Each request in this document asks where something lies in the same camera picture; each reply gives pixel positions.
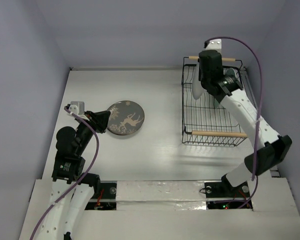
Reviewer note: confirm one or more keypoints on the teal and red plate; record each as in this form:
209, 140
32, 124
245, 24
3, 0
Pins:
231, 73

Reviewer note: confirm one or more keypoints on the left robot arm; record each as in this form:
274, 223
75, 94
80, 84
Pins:
72, 185

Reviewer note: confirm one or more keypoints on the teal green plate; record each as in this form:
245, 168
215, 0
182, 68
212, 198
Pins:
216, 104

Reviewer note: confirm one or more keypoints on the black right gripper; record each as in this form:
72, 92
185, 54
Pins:
205, 83

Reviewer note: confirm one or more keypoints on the black wire dish rack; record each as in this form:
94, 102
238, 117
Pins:
202, 124

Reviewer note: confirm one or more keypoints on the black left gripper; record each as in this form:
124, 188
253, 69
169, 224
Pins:
98, 119

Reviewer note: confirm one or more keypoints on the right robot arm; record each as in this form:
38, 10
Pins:
270, 148

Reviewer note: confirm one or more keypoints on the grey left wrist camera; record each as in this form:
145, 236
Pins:
77, 107

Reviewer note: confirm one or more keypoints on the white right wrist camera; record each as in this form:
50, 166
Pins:
214, 44

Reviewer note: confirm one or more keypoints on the dark reindeer plate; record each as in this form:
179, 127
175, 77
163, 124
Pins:
126, 117

